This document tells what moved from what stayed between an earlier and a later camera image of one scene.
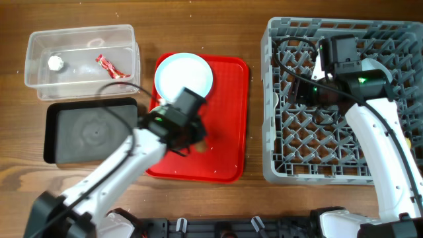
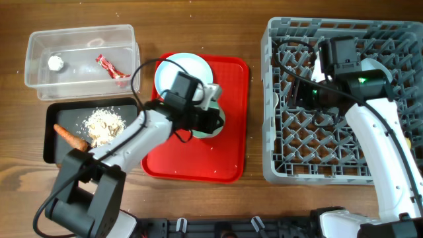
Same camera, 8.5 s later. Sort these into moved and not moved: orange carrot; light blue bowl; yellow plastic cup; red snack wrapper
Moved: orange carrot
Not moved: red snack wrapper; light blue bowl; yellow plastic cup
